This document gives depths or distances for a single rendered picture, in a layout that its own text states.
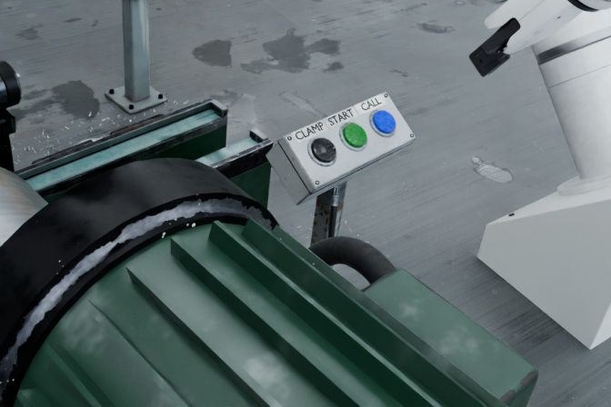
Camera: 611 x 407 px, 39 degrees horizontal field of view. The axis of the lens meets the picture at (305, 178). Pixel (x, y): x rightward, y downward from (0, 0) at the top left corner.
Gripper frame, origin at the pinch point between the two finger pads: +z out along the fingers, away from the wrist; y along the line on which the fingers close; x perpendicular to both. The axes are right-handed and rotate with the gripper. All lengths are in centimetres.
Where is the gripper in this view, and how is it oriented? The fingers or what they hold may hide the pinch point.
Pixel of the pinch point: (489, 56)
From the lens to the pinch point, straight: 104.2
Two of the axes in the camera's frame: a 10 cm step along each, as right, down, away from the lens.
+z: -4.5, 4.1, 8.0
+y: -7.3, 3.5, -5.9
